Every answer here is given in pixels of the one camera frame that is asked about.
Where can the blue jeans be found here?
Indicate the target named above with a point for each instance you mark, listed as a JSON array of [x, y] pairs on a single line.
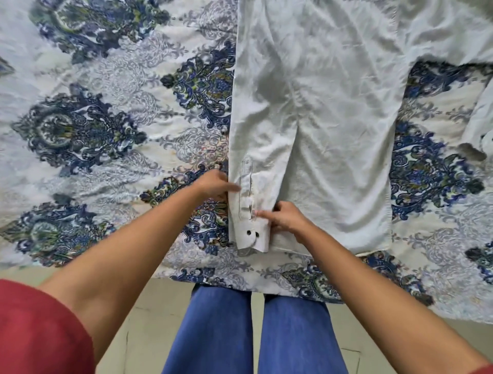
[[215, 335]]

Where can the person's left forearm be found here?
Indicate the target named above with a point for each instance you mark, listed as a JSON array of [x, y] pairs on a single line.
[[127, 269]]

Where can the bed with blue patterned sheet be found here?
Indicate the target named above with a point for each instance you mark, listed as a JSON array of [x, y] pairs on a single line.
[[96, 181]]

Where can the person's right forearm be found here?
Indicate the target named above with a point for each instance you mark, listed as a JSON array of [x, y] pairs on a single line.
[[385, 308]]

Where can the person's right hand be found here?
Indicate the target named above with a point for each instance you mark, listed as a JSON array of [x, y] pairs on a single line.
[[292, 221]]

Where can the white long-sleeved shirt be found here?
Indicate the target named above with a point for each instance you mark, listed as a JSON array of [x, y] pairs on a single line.
[[339, 115]]

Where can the person's left hand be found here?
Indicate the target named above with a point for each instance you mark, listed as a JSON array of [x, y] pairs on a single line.
[[213, 185]]

